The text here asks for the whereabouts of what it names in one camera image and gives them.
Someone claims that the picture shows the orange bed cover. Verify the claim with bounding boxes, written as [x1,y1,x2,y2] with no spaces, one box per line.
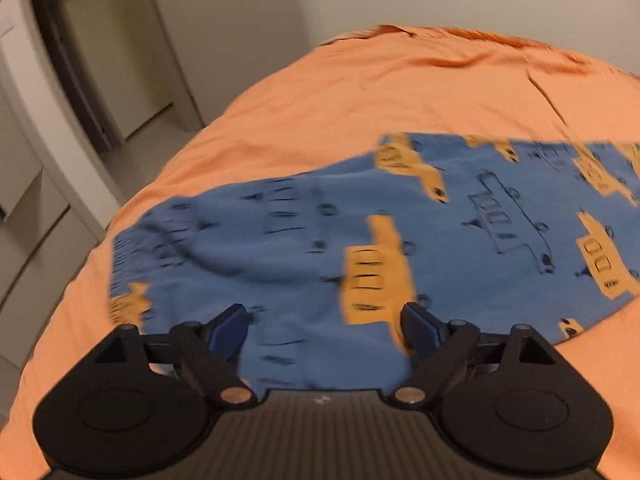
[0,24,640,480]

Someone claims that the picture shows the blue pants with yellow vehicles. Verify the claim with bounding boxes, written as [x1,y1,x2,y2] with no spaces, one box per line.
[109,132,640,392]

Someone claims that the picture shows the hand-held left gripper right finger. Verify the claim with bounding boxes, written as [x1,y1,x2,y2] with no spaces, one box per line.
[393,302,557,406]

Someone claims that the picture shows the white door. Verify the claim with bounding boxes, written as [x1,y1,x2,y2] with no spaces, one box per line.
[144,0,312,128]

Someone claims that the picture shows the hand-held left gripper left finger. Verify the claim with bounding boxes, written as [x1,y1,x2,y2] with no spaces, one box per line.
[93,303,257,406]

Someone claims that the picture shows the white wardrobe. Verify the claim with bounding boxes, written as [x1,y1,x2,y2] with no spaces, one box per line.
[0,0,122,367]

